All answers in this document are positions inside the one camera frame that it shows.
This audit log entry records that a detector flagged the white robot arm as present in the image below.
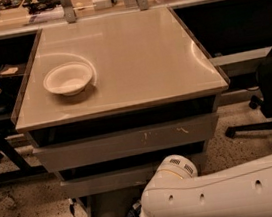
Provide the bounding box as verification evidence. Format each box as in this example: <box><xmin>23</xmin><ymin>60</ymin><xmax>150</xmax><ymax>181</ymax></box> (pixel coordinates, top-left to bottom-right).
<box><xmin>140</xmin><ymin>155</ymin><xmax>272</xmax><ymax>217</ymax></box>

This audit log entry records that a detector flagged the black desk frame left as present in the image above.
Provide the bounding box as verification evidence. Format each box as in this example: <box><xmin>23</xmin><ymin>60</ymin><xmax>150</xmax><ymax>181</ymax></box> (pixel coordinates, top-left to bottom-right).
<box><xmin>0</xmin><ymin>113</ymin><xmax>47</xmax><ymax>184</ymax></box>

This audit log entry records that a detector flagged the grey horizontal shelf beam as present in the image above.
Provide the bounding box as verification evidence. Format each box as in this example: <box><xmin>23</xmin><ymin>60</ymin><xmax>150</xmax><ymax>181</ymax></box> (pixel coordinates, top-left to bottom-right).
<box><xmin>210</xmin><ymin>46</ymin><xmax>272</xmax><ymax>66</ymax></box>

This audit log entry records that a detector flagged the middle grey drawer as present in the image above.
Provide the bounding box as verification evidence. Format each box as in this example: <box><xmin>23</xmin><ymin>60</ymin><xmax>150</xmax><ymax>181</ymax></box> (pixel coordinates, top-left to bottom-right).
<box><xmin>61</xmin><ymin>162</ymin><xmax>161</xmax><ymax>198</ymax></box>

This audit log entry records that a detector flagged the open bottom drawer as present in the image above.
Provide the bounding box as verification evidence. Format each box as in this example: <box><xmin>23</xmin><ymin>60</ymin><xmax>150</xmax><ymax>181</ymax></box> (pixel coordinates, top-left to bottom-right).
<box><xmin>86</xmin><ymin>185</ymin><xmax>144</xmax><ymax>217</ymax></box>

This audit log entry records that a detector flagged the grey metal post left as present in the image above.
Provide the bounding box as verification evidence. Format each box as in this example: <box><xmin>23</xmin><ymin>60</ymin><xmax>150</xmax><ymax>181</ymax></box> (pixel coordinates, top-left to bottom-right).
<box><xmin>60</xmin><ymin>0</ymin><xmax>76</xmax><ymax>24</ymax></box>

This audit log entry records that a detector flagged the white paper bowl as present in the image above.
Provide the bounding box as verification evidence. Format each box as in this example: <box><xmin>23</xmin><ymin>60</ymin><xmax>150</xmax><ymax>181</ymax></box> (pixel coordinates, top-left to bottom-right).
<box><xmin>43</xmin><ymin>61</ymin><xmax>94</xmax><ymax>96</ymax></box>

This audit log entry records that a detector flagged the top grey drawer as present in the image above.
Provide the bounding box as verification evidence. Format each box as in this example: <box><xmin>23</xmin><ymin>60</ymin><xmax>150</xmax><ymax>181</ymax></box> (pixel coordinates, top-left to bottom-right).
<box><xmin>34</xmin><ymin>112</ymin><xmax>218</xmax><ymax>173</ymax></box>

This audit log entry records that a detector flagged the black cable on floor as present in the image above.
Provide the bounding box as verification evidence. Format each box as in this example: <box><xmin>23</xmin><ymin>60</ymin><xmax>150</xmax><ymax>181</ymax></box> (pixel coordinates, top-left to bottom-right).
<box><xmin>68</xmin><ymin>201</ymin><xmax>88</xmax><ymax>217</ymax></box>

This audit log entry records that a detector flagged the grey drawer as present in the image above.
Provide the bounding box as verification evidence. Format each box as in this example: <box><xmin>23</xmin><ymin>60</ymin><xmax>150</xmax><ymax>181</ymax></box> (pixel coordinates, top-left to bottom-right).
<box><xmin>61</xmin><ymin>162</ymin><xmax>161</xmax><ymax>198</ymax></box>
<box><xmin>34</xmin><ymin>112</ymin><xmax>218</xmax><ymax>173</ymax></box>

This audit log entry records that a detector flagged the grey drawer cabinet with counter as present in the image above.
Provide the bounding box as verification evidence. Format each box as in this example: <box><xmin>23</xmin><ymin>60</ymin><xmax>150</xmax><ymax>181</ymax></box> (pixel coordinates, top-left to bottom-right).
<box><xmin>0</xmin><ymin>0</ymin><xmax>249</xmax><ymax>217</ymax></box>

